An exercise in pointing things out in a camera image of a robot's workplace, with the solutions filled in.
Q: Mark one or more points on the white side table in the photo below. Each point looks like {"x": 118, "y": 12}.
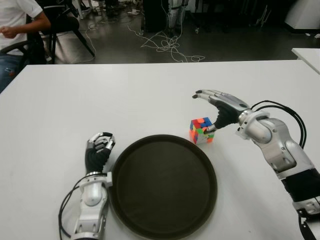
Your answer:
{"x": 308, "y": 57}

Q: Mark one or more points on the black chair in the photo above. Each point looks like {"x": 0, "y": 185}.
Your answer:
{"x": 62, "y": 25}

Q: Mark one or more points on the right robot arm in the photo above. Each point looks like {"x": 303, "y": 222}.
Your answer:
{"x": 280, "y": 147}

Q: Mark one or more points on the white power strip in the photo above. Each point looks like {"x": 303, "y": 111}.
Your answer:
{"x": 133, "y": 11}

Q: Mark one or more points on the person in white shirt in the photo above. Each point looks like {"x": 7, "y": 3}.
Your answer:
{"x": 15, "y": 20}

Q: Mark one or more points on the multicoloured Rubik's cube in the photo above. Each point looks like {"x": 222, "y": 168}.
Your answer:
{"x": 198, "y": 130}

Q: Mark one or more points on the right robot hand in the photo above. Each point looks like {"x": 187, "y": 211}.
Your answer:
{"x": 225, "y": 110}

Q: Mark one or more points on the white cabinet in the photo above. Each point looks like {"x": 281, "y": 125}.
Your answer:
{"x": 305, "y": 15}

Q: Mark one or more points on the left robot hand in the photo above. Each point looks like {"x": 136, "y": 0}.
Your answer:
{"x": 96, "y": 157}

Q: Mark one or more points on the black folded metal stands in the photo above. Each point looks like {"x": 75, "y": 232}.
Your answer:
{"x": 262, "y": 15}

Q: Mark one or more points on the black wheeled cabinet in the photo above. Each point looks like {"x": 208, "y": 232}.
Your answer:
{"x": 155, "y": 15}

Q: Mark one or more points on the dark brown round plate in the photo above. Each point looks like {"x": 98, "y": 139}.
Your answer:
{"x": 165, "y": 187}

